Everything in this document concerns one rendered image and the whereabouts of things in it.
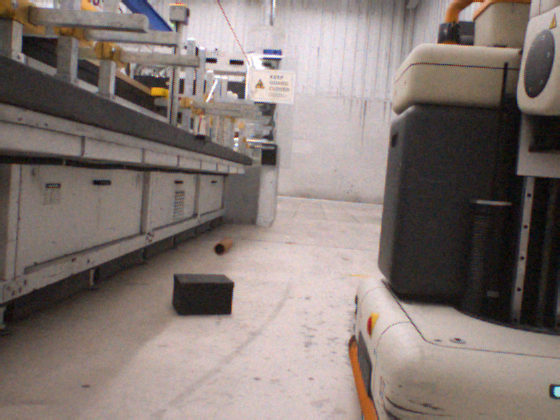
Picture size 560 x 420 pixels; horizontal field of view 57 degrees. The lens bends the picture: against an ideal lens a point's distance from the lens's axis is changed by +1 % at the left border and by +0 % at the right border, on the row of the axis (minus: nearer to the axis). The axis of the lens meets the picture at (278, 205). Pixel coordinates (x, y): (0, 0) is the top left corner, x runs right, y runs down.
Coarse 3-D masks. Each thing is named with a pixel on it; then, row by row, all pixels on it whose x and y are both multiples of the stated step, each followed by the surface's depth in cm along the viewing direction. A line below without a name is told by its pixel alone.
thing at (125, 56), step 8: (56, 48) 156; (80, 48) 156; (88, 48) 156; (80, 56) 156; (88, 56) 156; (120, 56) 155; (128, 56) 155; (136, 56) 155; (144, 56) 155; (152, 56) 155; (160, 56) 155; (168, 56) 155; (176, 56) 155; (184, 56) 154; (192, 56) 154; (160, 64) 157; (168, 64) 156; (176, 64) 155; (184, 64) 155; (192, 64) 154
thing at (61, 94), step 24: (0, 48) 102; (0, 72) 95; (24, 72) 103; (0, 96) 97; (24, 96) 104; (48, 96) 113; (72, 96) 124; (96, 96) 138; (96, 120) 139; (120, 120) 156; (144, 120) 178; (168, 144) 223; (192, 144) 254; (216, 144) 318
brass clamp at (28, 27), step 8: (0, 0) 99; (8, 0) 99; (16, 0) 101; (24, 0) 104; (0, 8) 99; (8, 8) 99; (16, 8) 101; (24, 8) 104; (0, 16) 101; (8, 16) 101; (16, 16) 101; (24, 16) 104; (24, 24) 105; (32, 24) 107; (24, 32) 112; (32, 32) 111; (40, 32) 111
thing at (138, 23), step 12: (36, 12) 106; (48, 12) 106; (60, 12) 105; (72, 12) 105; (84, 12) 105; (96, 12) 105; (108, 12) 105; (36, 24) 108; (48, 24) 107; (60, 24) 106; (72, 24) 106; (84, 24) 105; (96, 24) 105; (108, 24) 105; (120, 24) 105; (132, 24) 105; (144, 24) 105
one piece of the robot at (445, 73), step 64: (448, 64) 103; (512, 64) 102; (448, 128) 103; (512, 128) 101; (448, 192) 104; (512, 192) 101; (384, 256) 118; (448, 256) 105; (512, 256) 100; (512, 320) 99
